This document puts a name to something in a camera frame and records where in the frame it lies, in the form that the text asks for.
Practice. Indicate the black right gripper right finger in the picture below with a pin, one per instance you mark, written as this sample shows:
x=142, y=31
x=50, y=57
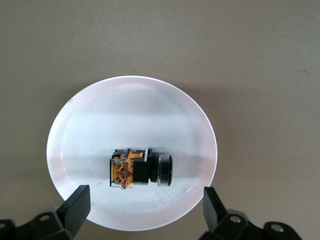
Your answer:
x=215, y=215

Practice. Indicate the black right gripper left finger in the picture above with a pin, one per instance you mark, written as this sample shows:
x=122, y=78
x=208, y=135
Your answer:
x=75, y=210

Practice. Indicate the orange and black switch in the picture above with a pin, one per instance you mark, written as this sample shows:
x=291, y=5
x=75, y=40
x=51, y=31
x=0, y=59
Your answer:
x=140, y=170

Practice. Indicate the pink round plate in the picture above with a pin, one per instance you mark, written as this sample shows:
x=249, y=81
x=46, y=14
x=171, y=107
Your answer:
x=130, y=112

